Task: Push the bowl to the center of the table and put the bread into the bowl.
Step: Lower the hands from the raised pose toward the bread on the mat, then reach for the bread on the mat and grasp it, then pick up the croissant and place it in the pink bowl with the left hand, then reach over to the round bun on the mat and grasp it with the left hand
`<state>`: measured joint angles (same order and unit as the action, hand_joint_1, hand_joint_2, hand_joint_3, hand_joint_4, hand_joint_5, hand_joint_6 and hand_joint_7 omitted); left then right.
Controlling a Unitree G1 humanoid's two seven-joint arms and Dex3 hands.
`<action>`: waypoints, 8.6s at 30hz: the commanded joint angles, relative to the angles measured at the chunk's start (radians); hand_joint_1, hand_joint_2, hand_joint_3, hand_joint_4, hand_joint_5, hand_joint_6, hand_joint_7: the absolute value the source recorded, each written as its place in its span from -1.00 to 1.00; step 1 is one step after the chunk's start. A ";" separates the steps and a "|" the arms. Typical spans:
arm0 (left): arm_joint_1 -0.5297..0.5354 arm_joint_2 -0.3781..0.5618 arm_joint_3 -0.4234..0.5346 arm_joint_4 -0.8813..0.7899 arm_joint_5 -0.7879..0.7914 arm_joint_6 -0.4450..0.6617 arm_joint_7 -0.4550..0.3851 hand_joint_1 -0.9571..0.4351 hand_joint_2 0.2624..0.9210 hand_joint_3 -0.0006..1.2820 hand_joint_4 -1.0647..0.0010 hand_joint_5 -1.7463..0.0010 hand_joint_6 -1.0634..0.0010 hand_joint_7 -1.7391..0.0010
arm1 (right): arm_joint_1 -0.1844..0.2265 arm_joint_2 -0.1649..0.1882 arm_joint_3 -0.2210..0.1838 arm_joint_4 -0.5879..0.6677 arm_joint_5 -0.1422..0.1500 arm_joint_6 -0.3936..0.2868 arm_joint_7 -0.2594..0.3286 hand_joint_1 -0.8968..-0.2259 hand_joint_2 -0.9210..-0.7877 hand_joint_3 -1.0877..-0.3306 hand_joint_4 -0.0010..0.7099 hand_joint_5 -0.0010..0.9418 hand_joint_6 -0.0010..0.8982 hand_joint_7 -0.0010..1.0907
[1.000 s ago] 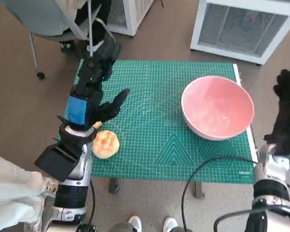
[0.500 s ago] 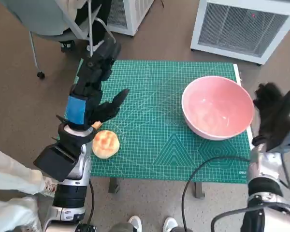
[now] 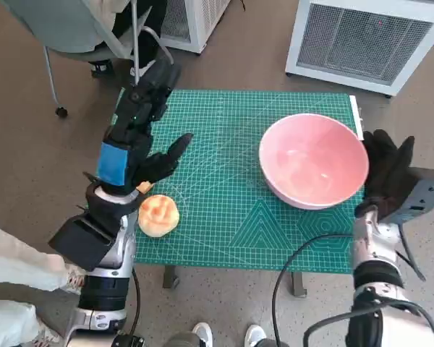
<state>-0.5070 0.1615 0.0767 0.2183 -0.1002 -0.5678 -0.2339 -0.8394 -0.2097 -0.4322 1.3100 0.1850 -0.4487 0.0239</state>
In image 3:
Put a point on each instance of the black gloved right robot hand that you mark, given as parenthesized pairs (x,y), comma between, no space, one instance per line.
(387,173)

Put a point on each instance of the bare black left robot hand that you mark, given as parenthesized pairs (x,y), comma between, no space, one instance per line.
(112,162)

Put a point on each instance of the round toy bread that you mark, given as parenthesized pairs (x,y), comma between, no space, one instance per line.
(159,217)

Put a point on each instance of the pink bowl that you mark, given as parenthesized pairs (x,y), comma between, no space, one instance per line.
(311,162)

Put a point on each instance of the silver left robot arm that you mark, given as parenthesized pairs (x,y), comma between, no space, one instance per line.
(124,249)

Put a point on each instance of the green cutting mat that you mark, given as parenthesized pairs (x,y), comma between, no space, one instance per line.
(220,162)

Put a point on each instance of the seated person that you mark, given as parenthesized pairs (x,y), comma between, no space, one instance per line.
(144,39)

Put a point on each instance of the grey table leg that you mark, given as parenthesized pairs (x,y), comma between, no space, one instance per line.
(299,285)
(170,276)

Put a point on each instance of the large white mesh cabinet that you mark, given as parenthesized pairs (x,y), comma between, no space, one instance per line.
(361,43)

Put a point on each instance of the grey office chair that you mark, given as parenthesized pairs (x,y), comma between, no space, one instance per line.
(68,25)

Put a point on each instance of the small white mesh cabinet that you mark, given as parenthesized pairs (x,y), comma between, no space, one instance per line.
(195,21)

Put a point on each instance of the black robot body block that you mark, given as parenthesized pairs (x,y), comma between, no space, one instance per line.
(128,341)

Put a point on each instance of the white shoe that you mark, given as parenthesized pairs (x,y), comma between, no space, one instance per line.
(204,334)
(255,336)

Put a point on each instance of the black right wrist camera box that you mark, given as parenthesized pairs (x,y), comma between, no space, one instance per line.
(423,195)

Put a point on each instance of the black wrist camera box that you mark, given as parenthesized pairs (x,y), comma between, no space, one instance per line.
(79,242)
(423,195)

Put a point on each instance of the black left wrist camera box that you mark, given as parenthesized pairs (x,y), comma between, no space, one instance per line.
(79,242)

